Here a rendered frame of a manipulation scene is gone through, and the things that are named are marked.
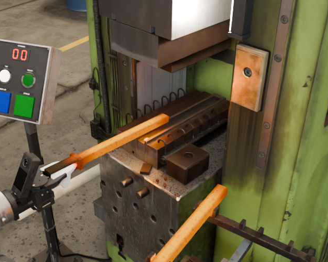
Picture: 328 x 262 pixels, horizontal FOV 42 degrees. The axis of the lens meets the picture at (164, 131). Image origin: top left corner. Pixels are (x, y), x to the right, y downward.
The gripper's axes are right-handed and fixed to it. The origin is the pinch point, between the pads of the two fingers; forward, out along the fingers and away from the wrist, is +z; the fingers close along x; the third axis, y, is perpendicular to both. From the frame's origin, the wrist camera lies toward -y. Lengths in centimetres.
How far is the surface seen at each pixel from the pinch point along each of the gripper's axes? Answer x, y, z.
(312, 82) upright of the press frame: 46, -26, 42
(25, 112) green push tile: -42.1, 5.3, 10.4
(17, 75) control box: -51, -5, 14
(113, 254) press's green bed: -12, 64, 20
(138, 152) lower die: -1.2, 11.2, 26.9
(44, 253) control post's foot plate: -66, 104, 16
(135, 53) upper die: -1.3, -24.0, 27.5
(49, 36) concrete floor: -337, 106, 199
